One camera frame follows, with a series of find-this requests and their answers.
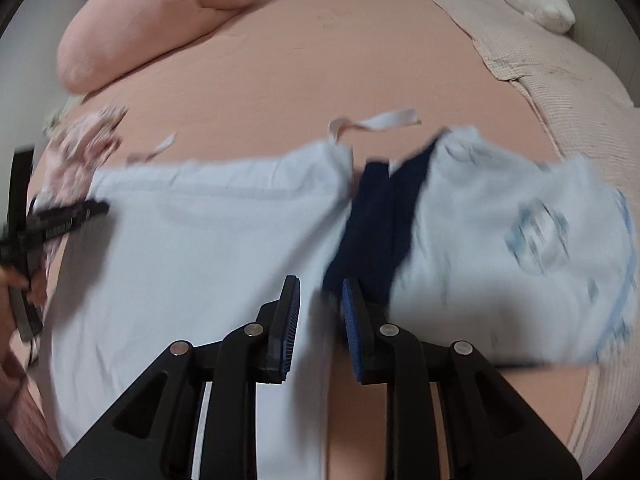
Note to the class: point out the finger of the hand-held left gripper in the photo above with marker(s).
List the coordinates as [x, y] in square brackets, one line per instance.
[92, 209]

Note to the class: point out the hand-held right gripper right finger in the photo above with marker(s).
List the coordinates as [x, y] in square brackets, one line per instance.
[352, 330]

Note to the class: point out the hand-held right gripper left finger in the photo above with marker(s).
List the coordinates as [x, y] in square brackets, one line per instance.
[291, 330]

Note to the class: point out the navy white-striped pants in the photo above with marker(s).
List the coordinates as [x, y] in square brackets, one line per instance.
[355, 240]

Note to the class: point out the light blue garment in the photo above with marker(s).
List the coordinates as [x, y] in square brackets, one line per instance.
[200, 260]

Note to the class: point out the navy garment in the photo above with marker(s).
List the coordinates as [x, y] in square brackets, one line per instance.
[407, 210]

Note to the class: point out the white cartoon-print garment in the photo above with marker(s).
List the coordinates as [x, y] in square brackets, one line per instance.
[500, 270]

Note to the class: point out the person's left hand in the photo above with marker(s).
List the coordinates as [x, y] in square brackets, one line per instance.
[9, 280]

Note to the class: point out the pink patterned garment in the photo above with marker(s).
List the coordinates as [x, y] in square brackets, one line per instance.
[85, 135]

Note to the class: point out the rolled pink blanket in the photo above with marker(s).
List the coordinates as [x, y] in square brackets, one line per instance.
[150, 25]

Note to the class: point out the pink bed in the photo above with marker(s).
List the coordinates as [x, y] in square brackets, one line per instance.
[325, 60]

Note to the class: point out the white plush toy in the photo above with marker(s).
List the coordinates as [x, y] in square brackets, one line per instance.
[540, 2]

